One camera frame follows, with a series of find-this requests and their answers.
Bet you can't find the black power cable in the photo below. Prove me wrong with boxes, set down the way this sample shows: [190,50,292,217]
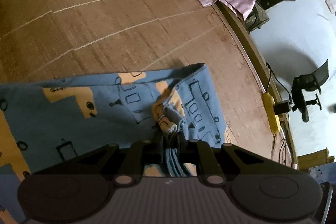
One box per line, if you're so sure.
[265,62,293,104]

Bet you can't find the yellow power strip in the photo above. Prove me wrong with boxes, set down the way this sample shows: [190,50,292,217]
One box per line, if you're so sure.
[262,93,281,135]

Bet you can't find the wooden bed frame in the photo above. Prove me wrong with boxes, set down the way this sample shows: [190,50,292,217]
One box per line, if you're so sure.
[216,2,298,169]

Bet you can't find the black crate under bed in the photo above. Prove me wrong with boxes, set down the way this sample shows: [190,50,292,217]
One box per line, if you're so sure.
[244,1,269,33]

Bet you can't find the black office chair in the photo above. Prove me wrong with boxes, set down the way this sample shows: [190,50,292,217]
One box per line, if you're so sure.
[291,59,329,123]

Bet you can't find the black power adapter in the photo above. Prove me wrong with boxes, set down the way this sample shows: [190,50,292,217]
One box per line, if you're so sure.
[273,100,291,115]

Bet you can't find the blue pants with yellow cars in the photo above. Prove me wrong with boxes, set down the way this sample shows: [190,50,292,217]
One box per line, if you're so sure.
[1,64,226,223]

